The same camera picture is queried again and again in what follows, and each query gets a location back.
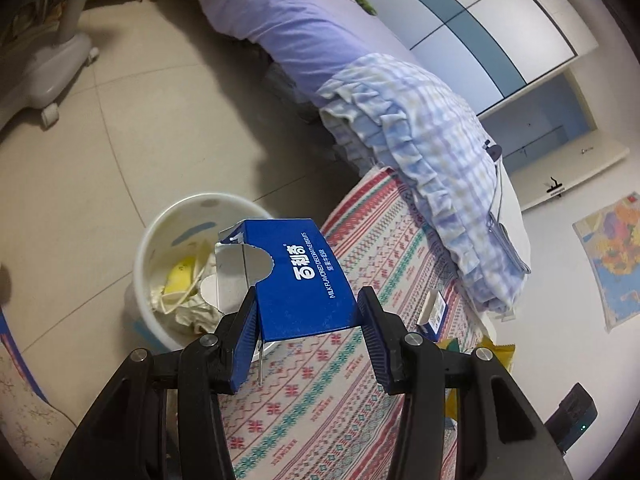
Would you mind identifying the yellow snack packet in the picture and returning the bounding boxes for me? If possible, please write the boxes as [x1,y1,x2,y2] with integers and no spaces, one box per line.
[442,337,516,423]

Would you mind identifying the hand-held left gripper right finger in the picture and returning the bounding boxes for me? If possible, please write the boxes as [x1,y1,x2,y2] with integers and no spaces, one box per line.
[356,286,576,480]

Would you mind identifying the yellow plastic bag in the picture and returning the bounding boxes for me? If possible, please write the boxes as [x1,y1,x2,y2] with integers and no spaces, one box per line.
[162,256,211,301]

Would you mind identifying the checked ruffled blanket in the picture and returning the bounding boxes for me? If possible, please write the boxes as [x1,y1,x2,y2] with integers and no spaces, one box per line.
[315,52,532,313]

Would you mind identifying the map wall poster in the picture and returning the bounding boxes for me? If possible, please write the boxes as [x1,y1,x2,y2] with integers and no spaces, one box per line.
[572,196,640,333]

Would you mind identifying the white tissues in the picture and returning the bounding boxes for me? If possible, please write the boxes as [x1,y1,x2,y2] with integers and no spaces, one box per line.
[150,285,223,333]

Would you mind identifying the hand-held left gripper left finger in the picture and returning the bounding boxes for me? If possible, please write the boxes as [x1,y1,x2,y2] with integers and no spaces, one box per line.
[50,289,264,480]

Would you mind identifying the white door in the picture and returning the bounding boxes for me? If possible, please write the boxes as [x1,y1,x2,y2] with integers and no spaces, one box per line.
[510,140,631,211]

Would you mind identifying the white plastic bin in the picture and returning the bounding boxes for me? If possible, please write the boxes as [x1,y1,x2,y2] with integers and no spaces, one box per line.
[125,191,281,353]

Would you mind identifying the patterned bedspread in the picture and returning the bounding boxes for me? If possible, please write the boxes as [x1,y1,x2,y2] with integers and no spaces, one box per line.
[215,167,506,480]

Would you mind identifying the grey wheeled furniture base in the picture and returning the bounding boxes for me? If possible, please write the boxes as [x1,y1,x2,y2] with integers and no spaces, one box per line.
[0,0,101,131]

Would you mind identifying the cream paper cup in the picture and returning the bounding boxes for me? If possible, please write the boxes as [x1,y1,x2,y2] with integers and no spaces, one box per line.
[199,274,222,311]

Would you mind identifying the blue box with white label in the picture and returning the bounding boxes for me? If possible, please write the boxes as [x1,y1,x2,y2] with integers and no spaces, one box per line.
[416,291,447,339]

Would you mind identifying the folded grey-blue blanket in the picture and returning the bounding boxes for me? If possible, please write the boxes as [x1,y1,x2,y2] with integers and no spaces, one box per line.
[487,212,532,275]

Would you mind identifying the blue white wardrobe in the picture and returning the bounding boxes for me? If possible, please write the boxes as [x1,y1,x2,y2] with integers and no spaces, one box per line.
[360,0,601,118]

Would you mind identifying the torn-open blue biscuit box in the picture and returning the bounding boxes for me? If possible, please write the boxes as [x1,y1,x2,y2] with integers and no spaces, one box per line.
[214,217,360,386]

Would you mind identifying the floral cloth with blue trim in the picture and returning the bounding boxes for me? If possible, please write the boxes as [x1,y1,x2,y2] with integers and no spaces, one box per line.
[0,305,76,461]

